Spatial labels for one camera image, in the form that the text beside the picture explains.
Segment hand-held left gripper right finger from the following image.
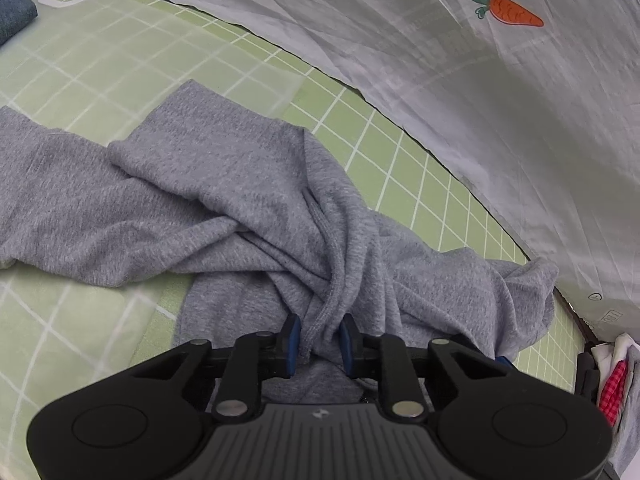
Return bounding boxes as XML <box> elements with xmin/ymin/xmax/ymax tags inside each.
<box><xmin>337</xmin><ymin>314</ymin><xmax>506</xmax><ymax>420</ymax></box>

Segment blue denim jeans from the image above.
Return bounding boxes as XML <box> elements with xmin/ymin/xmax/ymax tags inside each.
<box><xmin>0</xmin><ymin>0</ymin><xmax>39</xmax><ymax>47</ymax></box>

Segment grey zip hoodie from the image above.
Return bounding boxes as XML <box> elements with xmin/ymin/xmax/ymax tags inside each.
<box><xmin>0</xmin><ymin>79</ymin><xmax>560</xmax><ymax>406</ymax></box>

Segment white garment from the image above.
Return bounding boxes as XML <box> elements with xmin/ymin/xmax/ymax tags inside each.
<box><xmin>592</xmin><ymin>332</ymin><xmax>640</xmax><ymax>413</ymax></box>

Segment white carrot-print hanging sheet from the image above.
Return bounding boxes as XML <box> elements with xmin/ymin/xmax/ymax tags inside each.
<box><xmin>15</xmin><ymin>0</ymin><xmax>640</xmax><ymax>343</ymax></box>

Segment green checked bed sheet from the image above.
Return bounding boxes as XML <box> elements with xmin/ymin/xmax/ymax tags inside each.
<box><xmin>0</xmin><ymin>0</ymin><xmax>590</xmax><ymax>480</ymax></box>

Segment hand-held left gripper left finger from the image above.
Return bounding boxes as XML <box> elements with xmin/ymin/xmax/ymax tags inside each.
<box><xmin>132</xmin><ymin>312</ymin><xmax>302</xmax><ymax>422</ymax></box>

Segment black garment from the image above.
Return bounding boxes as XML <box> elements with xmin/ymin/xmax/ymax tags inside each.
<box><xmin>575</xmin><ymin>352</ymin><xmax>601</xmax><ymax>407</ymax></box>

